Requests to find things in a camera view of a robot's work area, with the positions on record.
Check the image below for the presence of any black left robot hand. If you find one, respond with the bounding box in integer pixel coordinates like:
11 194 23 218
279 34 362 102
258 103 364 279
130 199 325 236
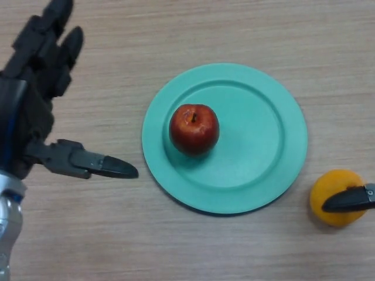
0 0 139 180

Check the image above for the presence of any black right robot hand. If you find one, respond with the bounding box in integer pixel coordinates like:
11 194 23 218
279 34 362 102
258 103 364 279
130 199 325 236
321 183 375 213

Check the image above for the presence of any red apple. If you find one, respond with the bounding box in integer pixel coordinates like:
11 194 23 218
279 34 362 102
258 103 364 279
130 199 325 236
169 104 220 156

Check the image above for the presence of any green round plate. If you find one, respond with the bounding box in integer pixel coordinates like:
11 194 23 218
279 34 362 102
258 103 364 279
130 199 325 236
141 63 308 216

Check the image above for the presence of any orange fruit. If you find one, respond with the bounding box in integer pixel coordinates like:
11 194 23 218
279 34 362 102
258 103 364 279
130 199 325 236
309 169 369 228

